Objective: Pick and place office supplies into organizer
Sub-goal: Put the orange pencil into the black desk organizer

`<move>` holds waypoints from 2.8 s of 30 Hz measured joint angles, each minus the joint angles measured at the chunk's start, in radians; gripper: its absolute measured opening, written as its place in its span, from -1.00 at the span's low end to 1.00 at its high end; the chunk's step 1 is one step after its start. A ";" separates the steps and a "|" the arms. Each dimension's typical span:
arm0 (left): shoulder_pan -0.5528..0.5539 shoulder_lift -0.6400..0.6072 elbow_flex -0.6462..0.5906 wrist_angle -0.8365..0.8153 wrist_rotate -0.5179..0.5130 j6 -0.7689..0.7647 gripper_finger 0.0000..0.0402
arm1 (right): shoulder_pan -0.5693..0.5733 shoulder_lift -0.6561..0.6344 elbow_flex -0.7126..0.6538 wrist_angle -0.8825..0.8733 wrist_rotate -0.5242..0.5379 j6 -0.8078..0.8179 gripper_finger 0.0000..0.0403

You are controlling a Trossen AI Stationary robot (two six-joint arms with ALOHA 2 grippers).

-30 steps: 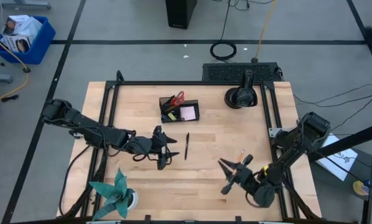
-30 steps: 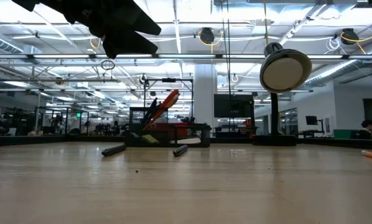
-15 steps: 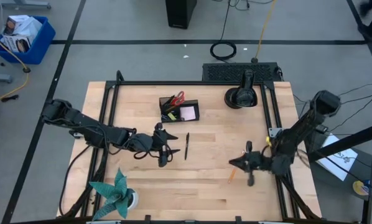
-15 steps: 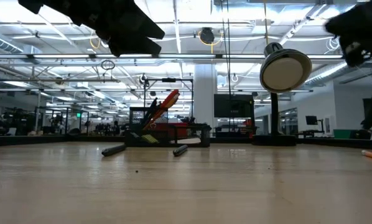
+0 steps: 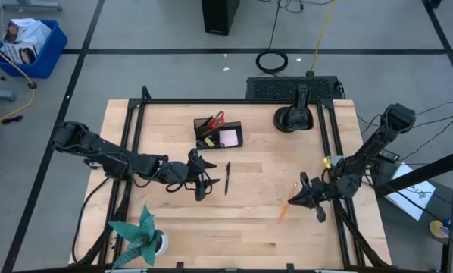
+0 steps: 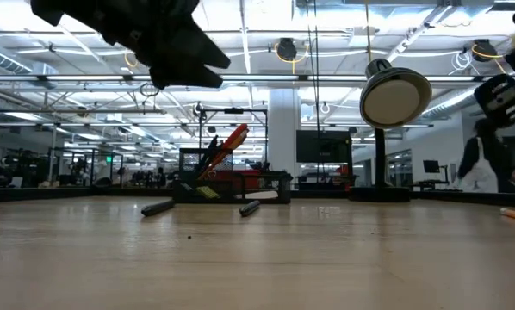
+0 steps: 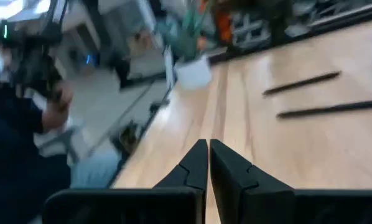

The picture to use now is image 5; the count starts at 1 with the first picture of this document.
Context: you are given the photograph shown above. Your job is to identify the green leafy plant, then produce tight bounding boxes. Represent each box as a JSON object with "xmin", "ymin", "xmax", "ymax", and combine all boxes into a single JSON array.
[{"xmin": 108, "ymin": 204, "xmax": 166, "ymax": 269}]

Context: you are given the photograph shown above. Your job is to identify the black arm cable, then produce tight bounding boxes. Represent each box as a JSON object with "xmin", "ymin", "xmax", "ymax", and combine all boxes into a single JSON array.
[{"xmin": 71, "ymin": 176, "xmax": 112, "ymax": 265}]

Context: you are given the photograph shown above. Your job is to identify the white printed carton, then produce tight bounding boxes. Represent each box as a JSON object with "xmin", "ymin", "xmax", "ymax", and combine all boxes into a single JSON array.
[
  {"xmin": 0, "ymin": 41, "xmax": 39, "ymax": 65},
  {"xmin": 2, "ymin": 17, "xmax": 52, "ymax": 49}
]

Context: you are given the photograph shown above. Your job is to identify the white paper sheet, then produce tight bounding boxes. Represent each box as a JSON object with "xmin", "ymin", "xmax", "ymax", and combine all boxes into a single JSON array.
[{"xmin": 384, "ymin": 162, "xmax": 438, "ymax": 221}]

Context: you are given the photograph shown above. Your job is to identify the yellow round object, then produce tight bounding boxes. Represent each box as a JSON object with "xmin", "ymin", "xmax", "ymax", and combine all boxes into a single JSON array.
[{"xmin": 426, "ymin": 218, "xmax": 451, "ymax": 240}]

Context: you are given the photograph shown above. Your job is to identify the red grey scissors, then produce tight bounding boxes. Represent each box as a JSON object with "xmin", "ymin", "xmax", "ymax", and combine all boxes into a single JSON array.
[{"xmin": 205, "ymin": 109, "xmax": 227, "ymax": 132}]

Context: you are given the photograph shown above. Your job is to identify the black aluminium frame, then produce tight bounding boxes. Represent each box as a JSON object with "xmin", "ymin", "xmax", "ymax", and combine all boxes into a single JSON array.
[{"xmin": 70, "ymin": 85, "xmax": 394, "ymax": 273}]

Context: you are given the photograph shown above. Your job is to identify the coiled black cable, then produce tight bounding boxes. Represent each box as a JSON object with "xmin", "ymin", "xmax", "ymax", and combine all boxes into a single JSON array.
[{"xmin": 255, "ymin": 0, "xmax": 290, "ymax": 75}]

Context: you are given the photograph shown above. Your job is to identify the black power adapter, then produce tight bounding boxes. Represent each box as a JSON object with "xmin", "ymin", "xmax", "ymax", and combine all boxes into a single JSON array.
[{"xmin": 376, "ymin": 148, "xmax": 401, "ymax": 163}]

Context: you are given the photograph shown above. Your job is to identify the yellow floor cable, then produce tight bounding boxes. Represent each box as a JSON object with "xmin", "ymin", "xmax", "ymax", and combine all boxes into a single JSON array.
[
  {"xmin": 310, "ymin": 0, "xmax": 338, "ymax": 74},
  {"xmin": 0, "ymin": 36, "xmax": 38, "ymax": 126}
]

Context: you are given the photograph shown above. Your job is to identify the black mesh desk organizer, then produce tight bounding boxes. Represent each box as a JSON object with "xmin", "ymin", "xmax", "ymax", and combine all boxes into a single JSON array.
[{"xmin": 194, "ymin": 116, "xmax": 244, "ymax": 149}]

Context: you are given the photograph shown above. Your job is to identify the pink sticky note pad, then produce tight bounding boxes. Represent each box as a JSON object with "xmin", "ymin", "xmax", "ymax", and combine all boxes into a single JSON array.
[{"xmin": 218, "ymin": 129, "xmax": 240, "ymax": 149}]

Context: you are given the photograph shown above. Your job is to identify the black computer tower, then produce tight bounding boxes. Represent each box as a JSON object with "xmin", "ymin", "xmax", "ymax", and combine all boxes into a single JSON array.
[{"xmin": 201, "ymin": 0, "xmax": 241, "ymax": 36}]

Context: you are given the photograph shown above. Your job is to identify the black diagonal support beam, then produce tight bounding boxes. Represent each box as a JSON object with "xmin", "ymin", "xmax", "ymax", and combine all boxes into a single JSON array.
[{"xmin": 373, "ymin": 146, "xmax": 453, "ymax": 199}]

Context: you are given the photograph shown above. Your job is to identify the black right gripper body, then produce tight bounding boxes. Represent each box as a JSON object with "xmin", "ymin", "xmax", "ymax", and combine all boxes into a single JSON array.
[{"xmin": 308, "ymin": 177, "xmax": 333, "ymax": 224}]

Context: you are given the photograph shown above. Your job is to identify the blue plastic bin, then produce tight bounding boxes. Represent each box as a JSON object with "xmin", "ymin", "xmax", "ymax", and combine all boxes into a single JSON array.
[{"xmin": 0, "ymin": 18, "xmax": 69, "ymax": 80}]

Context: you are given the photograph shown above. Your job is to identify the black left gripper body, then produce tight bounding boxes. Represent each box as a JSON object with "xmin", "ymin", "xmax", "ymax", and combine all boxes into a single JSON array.
[{"xmin": 164, "ymin": 160, "xmax": 208, "ymax": 202}]

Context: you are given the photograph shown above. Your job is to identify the black perforated metal case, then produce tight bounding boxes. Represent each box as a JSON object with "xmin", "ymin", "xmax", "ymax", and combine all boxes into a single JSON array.
[{"xmin": 245, "ymin": 75, "xmax": 345, "ymax": 101}]

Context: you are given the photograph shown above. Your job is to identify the white plant pot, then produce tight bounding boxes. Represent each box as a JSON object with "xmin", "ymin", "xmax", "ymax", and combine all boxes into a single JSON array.
[{"xmin": 154, "ymin": 229, "xmax": 170, "ymax": 257}]

